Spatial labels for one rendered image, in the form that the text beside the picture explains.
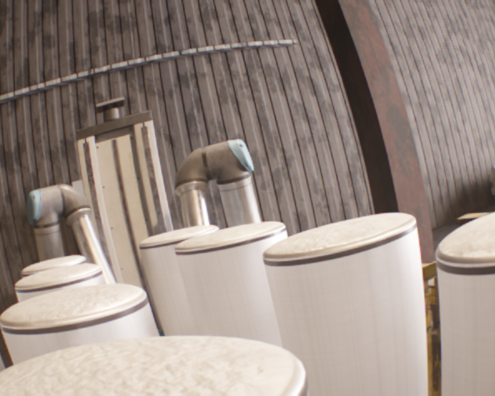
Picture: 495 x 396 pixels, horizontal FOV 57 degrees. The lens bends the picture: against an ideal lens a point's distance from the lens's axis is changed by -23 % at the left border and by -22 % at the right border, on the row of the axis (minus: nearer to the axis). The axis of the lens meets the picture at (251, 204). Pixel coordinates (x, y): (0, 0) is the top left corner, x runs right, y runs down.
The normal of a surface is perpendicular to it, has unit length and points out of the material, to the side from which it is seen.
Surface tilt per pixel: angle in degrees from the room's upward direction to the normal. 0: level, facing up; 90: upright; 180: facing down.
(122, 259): 90
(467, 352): 90
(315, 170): 90
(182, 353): 5
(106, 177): 90
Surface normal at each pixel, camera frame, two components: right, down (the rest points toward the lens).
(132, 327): 0.88, -0.18
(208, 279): -0.42, 0.13
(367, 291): 0.02, 0.04
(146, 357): -0.21, -0.98
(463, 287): -0.92, 0.22
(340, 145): 0.40, -0.05
